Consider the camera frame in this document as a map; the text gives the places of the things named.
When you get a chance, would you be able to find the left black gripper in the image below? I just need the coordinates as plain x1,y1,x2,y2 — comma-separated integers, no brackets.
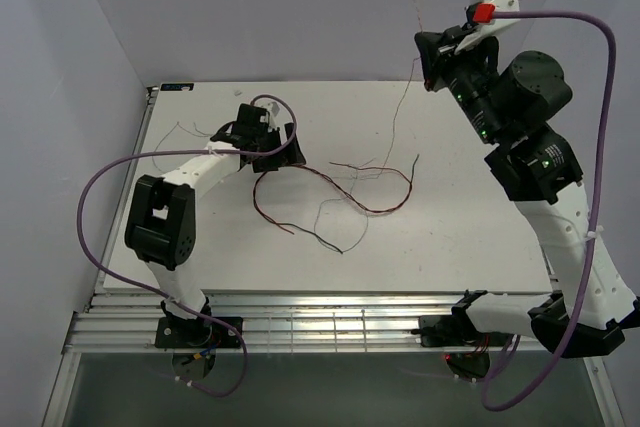
253,123,305,174

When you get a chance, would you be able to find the thin blue grey wire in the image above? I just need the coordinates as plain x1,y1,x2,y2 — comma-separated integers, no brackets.
312,166,371,254

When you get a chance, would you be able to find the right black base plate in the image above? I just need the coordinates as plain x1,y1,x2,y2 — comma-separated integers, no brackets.
410,315,508,348

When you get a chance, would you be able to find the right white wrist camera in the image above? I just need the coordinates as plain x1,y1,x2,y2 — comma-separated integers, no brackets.
438,0,520,55

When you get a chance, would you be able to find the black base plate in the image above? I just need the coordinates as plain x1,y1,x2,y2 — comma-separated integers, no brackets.
410,315,508,348
153,317,240,350

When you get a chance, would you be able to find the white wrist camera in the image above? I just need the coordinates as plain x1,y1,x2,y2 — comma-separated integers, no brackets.
438,0,520,55
257,101,280,130

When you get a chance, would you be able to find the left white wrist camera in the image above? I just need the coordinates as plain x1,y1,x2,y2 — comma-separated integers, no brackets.
257,101,280,130

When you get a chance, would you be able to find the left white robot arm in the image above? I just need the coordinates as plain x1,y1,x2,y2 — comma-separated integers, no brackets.
124,95,306,347

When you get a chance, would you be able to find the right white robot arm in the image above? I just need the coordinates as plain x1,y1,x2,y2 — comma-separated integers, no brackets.
414,28,639,358

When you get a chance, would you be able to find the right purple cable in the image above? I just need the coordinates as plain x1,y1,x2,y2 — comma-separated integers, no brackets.
399,10,617,411

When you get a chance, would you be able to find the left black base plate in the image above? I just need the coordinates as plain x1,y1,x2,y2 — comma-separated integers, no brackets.
153,317,240,350

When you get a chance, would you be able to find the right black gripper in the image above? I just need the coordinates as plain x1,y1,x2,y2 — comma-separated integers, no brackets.
413,24,503,145

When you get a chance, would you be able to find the left blue label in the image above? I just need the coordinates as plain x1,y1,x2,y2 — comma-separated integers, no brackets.
160,82,194,92

